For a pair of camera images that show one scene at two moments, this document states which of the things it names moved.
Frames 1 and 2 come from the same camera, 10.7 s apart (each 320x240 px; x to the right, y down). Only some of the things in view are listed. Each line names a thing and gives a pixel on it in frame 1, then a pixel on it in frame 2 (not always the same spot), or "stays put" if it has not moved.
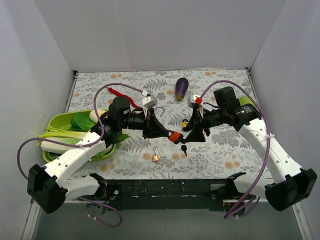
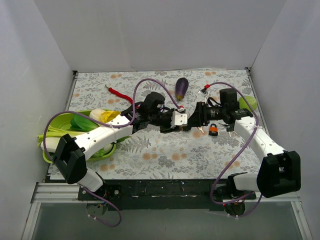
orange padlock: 173,136 → 213,131
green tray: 62,121 stays put
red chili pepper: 117,94 stays put
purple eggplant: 181,86 stays put
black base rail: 167,194 stays put
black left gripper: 148,124 → 169,123
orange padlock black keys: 183,148 → 229,130
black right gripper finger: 196,135 → 200,118
